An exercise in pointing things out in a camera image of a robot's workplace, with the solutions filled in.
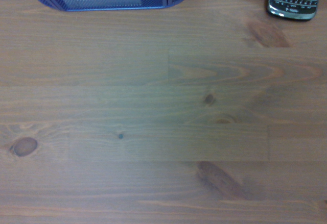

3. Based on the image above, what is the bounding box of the black keypad mobile phone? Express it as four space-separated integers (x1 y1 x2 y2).
266 0 322 21

